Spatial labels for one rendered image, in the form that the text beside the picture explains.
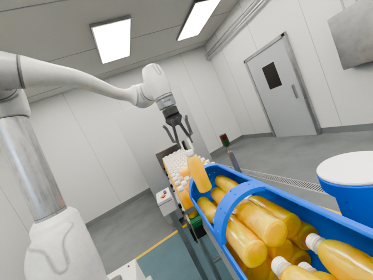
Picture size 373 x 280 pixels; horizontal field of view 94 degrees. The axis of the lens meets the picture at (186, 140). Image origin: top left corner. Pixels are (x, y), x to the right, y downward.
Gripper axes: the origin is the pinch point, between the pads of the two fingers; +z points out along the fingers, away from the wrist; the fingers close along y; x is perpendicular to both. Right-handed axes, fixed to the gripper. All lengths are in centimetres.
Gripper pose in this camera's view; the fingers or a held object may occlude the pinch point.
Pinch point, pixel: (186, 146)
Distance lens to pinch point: 86.1
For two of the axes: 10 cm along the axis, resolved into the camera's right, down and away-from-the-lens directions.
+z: 4.2, 9.0, 1.1
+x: -2.0, -0.3, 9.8
